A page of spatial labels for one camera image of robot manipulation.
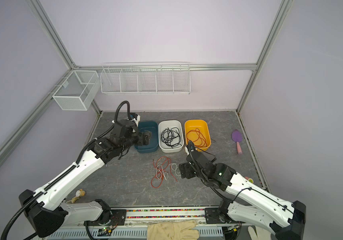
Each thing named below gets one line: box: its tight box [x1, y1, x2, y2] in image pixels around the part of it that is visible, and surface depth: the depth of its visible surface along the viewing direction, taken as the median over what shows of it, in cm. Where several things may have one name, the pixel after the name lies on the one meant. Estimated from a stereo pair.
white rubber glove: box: [247, 225, 272, 240], surface depth 70 cm
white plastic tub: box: [158, 120, 185, 153], surface depth 104 cm
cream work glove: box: [147, 219, 200, 240], surface depth 71 cm
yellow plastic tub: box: [184, 119, 212, 152], surface depth 107 cm
